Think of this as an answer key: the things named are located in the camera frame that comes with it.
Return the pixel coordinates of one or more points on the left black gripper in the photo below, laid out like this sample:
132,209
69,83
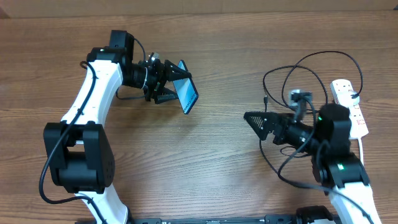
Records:
161,79

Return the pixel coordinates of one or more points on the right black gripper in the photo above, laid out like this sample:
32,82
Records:
282,120

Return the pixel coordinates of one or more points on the blue Samsung smartphone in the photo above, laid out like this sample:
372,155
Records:
187,93

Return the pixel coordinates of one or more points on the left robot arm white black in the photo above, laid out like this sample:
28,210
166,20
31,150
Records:
79,156

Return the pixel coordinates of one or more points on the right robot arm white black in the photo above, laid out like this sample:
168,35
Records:
339,173

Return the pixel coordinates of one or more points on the white charger adapter plug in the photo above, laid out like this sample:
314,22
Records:
347,98

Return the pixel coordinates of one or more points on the white power strip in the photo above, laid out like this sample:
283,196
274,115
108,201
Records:
358,124

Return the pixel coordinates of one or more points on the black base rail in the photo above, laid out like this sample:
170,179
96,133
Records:
268,219

